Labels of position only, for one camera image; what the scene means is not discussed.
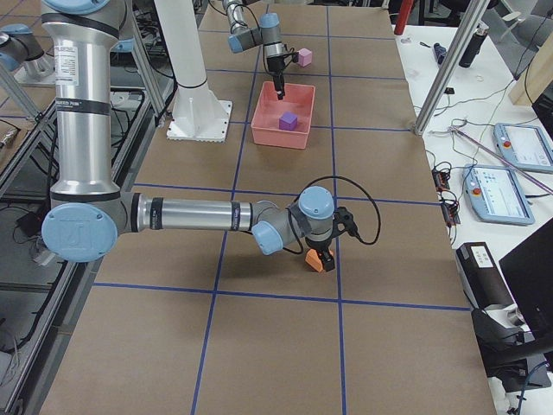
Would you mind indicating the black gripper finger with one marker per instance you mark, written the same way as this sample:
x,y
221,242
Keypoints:
x,y
327,261
279,85

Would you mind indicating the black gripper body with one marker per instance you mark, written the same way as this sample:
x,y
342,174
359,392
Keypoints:
x,y
320,245
274,64

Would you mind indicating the orange foam block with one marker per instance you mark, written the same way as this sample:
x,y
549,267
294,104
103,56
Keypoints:
x,y
312,260

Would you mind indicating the pink foam block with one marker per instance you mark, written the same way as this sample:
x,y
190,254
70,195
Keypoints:
x,y
304,57

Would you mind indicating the purple foam block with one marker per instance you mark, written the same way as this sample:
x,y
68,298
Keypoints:
x,y
288,121

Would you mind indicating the pink plastic bin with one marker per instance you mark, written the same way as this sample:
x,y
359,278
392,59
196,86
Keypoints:
x,y
299,99

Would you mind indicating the electronics board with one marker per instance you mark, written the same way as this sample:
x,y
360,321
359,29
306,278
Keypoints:
x,y
448,200

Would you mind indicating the red object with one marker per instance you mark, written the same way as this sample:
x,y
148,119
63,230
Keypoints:
x,y
403,16

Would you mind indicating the black cardboard box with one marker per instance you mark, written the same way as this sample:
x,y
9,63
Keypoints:
x,y
480,273

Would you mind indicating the folded blue umbrella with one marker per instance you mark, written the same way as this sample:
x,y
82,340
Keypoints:
x,y
440,53

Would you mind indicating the thin rod stand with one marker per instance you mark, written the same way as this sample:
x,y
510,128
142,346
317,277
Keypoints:
x,y
480,136

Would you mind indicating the near blue teach pendant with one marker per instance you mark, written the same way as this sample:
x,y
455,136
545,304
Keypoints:
x,y
495,195

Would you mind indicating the blue teach pendant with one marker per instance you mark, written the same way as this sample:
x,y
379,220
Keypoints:
x,y
495,195
526,146

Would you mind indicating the black bottle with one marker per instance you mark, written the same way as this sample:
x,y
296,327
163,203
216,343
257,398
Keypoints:
x,y
473,47

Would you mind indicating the black monitor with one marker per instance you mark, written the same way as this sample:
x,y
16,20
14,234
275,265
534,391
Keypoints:
x,y
527,270

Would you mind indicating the far blue teach pendant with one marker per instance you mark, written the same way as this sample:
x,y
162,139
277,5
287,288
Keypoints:
x,y
526,146

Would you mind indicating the white camera mast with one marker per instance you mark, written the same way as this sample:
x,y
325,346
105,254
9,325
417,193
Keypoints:
x,y
197,114

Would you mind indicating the aluminium frame post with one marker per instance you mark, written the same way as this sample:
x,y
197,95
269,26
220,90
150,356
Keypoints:
x,y
458,45

